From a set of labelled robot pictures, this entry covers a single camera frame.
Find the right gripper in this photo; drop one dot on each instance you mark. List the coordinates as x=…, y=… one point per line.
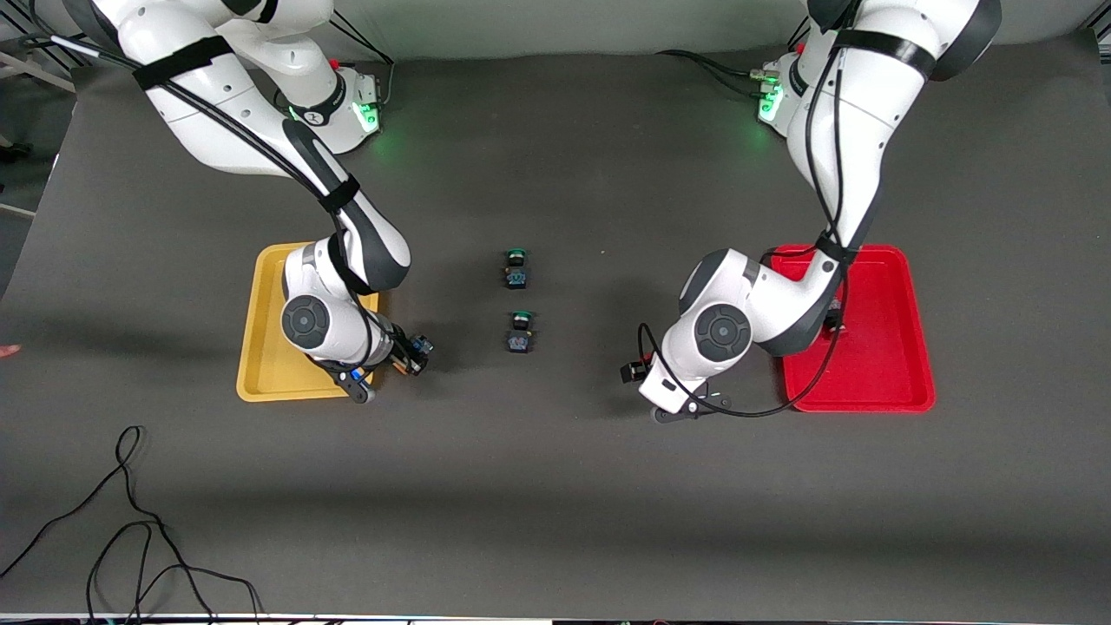
x=401, y=354

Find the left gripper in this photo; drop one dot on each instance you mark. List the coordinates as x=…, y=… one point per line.
x=633, y=371

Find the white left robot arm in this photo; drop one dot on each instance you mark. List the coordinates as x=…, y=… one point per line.
x=868, y=121

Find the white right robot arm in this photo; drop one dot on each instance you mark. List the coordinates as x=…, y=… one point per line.
x=226, y=130

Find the yellow plastic tray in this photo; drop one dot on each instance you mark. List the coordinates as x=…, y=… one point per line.
x=265, y=347

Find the green push button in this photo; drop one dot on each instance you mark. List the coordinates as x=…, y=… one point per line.
x=516, y=276
x=521, y=338

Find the dark grey table mat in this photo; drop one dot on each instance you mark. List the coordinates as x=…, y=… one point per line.
x=564, y=503

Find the red plastic tray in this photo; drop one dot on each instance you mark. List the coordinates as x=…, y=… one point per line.
x=885, y=347

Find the white metal frame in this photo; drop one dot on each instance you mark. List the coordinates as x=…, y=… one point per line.
x=35, y=72

